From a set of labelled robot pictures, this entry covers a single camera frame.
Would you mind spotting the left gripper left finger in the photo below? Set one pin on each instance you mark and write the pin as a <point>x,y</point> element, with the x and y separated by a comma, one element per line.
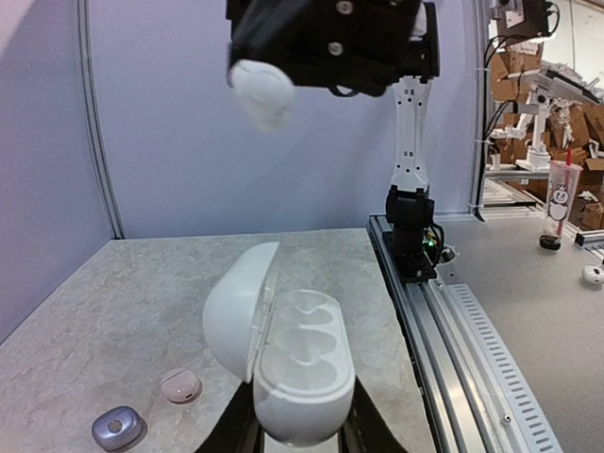
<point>237,428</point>

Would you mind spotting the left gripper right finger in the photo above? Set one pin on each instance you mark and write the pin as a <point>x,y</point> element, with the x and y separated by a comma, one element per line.
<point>364,429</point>

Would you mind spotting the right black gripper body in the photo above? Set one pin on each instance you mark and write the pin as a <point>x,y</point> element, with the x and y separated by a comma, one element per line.
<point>347,47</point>

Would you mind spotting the white oblong charging case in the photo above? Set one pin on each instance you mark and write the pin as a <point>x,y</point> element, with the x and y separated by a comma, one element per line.
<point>291,347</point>

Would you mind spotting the blue earbud charging case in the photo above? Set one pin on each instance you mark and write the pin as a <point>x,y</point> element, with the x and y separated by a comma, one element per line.
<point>118,428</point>

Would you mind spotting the white earbud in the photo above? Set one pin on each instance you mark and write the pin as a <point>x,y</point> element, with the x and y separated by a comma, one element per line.
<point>265,93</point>

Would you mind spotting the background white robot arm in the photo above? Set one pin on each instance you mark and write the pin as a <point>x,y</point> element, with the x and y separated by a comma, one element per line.
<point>544,86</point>

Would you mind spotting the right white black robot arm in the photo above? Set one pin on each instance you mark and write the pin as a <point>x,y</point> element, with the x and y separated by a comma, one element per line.
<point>408,204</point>

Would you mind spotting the white earbud case background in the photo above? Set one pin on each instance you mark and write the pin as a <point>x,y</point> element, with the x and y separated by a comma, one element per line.
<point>593,275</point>

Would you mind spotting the plastic cup with straw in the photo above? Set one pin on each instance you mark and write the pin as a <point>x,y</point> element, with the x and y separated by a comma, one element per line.
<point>563,181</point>

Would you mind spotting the aluminium front rail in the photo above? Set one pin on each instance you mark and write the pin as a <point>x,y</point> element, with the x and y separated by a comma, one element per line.
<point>507,338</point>

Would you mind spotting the right aluminium corner post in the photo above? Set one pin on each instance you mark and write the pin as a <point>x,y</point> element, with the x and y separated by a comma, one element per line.
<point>481,20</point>

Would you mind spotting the aluminium corner post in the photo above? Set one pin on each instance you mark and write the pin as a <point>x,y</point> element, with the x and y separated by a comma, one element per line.
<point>481,20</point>
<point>100,162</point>

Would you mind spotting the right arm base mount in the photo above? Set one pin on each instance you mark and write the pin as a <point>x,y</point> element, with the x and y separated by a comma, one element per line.
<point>416,254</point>

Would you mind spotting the left aluminium corner post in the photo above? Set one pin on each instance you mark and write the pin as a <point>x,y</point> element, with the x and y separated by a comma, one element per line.
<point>100,162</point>

